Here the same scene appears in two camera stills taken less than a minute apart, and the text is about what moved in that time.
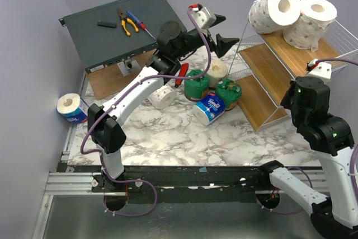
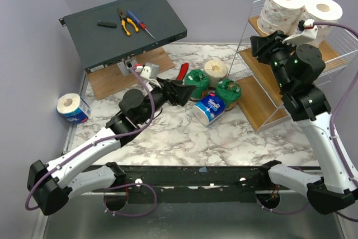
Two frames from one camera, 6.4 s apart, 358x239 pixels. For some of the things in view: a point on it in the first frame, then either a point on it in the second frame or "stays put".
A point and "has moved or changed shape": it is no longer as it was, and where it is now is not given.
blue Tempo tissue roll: (208, 108) stays put
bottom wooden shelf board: (257, 104) stays put
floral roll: (280, 8) has moved or changed shape
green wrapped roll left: (196, 89) stays put
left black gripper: (222, 43) to (173, 90)
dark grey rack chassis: (118, 32) stays put
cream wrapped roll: (217, 70) stays put
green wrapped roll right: (230, 90) stays put
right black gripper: (287, 99) to (268, 47)
